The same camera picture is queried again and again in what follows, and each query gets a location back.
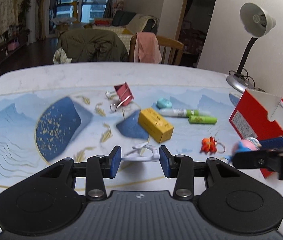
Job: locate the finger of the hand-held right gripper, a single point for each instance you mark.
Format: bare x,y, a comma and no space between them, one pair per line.
256,160
274,142

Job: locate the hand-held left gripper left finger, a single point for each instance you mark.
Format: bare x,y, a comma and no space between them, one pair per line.
115,161

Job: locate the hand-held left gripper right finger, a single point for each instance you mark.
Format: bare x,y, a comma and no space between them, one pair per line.
164,161

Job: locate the pink pig toy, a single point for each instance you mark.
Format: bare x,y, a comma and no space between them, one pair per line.
245,146

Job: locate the white plastic clip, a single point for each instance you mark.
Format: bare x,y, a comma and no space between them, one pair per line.
141,158

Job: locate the red cardboard box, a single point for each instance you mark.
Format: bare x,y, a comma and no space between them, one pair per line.
254,120

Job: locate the small yellow box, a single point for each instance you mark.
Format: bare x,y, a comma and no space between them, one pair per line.
155,125

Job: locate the white and green pen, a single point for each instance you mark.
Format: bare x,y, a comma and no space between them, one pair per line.
179,112

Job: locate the green tube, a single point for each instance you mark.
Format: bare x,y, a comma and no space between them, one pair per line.
202,119

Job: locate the teal eraser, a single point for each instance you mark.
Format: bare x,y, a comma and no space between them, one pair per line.
164,103

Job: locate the pink binder clip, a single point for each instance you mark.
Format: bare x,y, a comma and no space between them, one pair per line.
124,93

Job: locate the blue landscape table mat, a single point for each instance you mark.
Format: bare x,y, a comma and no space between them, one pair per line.
194,135

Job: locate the wooden dining chair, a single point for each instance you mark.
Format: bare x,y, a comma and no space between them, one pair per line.
171,47

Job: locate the pink cloth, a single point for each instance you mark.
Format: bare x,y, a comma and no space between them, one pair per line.
147,47

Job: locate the white padded garment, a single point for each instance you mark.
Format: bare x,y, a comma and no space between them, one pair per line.
61,57

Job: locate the olive green jacket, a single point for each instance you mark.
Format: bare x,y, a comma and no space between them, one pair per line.
94,45

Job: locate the silver desk lamp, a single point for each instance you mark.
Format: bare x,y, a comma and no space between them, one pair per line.
254,17

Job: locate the red cushion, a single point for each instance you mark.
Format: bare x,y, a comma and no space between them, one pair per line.
102,22

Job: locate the beige sofa blanket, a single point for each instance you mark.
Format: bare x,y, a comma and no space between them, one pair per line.
141,22

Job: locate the dark green sofa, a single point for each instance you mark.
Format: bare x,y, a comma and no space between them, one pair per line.
121,18

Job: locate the pink bag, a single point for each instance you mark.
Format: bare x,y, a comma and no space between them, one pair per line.
13,45

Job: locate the yellow toy animal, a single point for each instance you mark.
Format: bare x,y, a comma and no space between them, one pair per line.
75,10

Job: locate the white standing air conditioner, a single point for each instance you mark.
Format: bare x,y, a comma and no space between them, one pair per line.
32,15

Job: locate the brown curtain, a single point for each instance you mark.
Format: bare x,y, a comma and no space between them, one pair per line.
41,10

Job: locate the green potted plant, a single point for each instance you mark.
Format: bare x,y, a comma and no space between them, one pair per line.
25,10

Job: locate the cream floral hanging cloth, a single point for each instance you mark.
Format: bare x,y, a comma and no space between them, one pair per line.
2,15

